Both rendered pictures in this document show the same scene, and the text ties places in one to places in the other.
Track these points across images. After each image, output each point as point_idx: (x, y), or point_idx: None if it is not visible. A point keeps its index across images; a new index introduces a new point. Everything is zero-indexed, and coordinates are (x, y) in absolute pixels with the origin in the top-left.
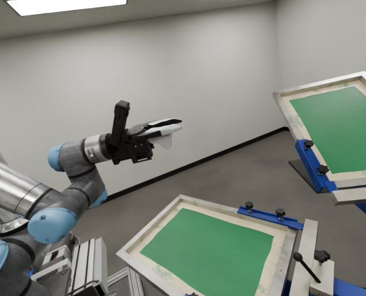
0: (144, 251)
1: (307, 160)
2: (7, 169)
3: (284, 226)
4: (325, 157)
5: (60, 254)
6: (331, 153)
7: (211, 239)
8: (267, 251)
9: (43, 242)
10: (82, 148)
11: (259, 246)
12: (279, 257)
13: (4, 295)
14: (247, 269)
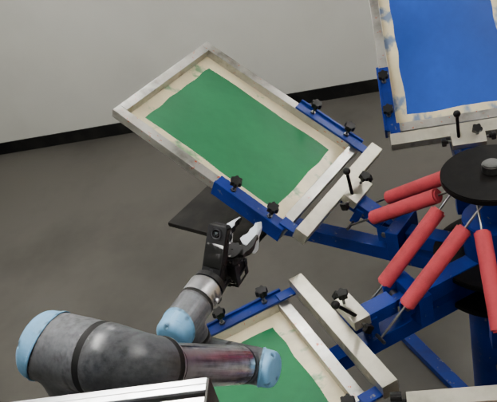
0: None
1: (246, 204)
2: (215, 344)
3: (274, 307)
4: (253, 190)
5: None
6: (254, 183)
7: None
8: (284, 346)
9: (274, 384)
10: (207, 297)
11: (273, 349)
12: (304, 336)
13: None
14: (289, 377)
